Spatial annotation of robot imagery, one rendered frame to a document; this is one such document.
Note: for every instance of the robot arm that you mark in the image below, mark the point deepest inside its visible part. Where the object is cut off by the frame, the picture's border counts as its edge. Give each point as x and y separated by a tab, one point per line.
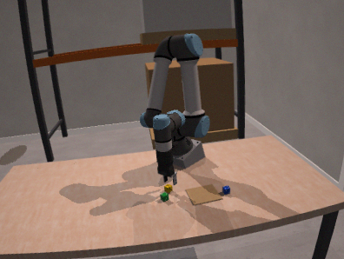
192	122

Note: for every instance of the yellow die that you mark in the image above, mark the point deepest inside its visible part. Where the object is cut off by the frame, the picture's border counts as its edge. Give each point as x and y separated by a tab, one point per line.
168	188

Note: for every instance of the blue die with white pips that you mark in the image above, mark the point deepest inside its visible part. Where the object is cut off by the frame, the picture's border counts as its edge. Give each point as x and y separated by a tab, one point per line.
226	190

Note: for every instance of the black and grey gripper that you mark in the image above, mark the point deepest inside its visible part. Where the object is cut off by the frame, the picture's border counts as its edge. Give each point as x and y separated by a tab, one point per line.
164	155

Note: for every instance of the tan flat mat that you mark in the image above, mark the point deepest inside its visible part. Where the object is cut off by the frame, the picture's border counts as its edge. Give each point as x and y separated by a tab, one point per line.
203	194

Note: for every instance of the green die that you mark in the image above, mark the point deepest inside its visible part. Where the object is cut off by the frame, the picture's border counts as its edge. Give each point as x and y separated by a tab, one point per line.
164	196

